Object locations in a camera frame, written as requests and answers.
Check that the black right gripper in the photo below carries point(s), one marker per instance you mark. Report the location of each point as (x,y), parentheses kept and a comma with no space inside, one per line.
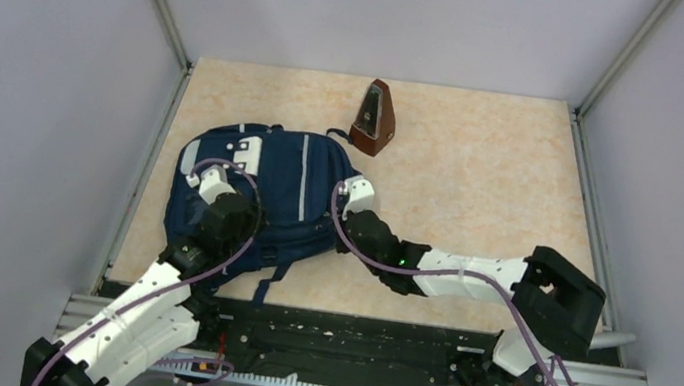
(341,248)

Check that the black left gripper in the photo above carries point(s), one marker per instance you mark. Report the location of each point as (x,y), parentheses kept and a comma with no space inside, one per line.
(250,213)

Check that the navy blue student backpack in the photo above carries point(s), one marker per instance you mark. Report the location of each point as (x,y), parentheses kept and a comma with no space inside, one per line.
(291,173)

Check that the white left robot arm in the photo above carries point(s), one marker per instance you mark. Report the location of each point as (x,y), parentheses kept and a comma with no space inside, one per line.
(161,312)

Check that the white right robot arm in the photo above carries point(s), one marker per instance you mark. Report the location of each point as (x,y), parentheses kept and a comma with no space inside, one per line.
(556,307)

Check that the brown wooden metronome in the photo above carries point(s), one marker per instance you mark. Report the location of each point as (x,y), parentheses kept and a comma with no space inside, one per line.
(375,124)

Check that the grey metal tube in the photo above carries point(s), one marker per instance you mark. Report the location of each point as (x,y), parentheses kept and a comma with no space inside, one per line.
(611,339)

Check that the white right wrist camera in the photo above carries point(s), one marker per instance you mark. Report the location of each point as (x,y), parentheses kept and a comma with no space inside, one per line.
(359,194)

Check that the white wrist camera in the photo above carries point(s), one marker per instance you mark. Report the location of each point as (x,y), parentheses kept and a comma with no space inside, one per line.
(359,194)
(210,184)

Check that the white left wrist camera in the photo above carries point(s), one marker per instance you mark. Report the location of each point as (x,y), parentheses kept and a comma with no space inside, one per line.
(210,184)

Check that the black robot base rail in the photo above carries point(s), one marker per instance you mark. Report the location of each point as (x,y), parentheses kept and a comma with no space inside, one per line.
(343,350)

